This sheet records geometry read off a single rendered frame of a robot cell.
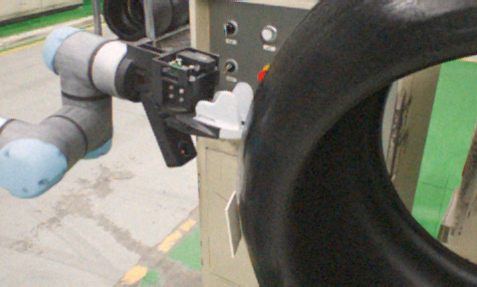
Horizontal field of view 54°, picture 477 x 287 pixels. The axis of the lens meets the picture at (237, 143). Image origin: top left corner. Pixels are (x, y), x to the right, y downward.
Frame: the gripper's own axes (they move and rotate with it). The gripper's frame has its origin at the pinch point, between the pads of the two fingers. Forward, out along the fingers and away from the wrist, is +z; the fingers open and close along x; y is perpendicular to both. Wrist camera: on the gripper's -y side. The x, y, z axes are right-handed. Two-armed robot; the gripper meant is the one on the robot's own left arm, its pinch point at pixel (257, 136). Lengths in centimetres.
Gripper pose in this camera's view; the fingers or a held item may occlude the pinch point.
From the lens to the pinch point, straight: 57.6
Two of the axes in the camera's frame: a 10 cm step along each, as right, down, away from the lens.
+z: 8.4, 3.3, -4.3
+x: 5.3, -3.9, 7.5
